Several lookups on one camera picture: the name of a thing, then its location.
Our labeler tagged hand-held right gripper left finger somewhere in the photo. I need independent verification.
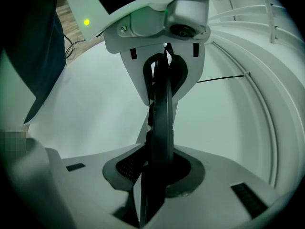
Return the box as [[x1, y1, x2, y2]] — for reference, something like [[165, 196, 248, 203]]
[[58, 143, 149, 227]]

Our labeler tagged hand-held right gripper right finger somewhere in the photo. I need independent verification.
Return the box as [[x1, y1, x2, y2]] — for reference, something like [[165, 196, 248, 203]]
[[145, 146, 280, 229]]

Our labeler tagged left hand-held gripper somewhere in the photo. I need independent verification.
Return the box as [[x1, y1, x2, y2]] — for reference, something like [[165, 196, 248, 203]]
[[61, 0, 227, 107]]

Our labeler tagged black keyboard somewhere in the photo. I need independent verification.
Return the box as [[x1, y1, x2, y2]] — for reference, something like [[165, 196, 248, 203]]
[[139, 45, 176, 227]]

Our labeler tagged black wall cable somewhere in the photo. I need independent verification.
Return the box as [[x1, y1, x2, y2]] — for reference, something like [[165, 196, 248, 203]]
[[196, 74, 246, 83]]

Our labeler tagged left hand-held gripper cable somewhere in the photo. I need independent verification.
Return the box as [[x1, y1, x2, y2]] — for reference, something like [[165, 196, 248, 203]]
[[63, 33, 86, 61]]

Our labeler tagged white cable trunking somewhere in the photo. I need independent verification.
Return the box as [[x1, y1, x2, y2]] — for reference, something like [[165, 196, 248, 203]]
[[211, 32, 281, 188]]

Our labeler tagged white wire cable tray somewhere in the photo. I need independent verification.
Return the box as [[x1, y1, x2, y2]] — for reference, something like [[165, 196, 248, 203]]
[[209, 0, 286, 45]]

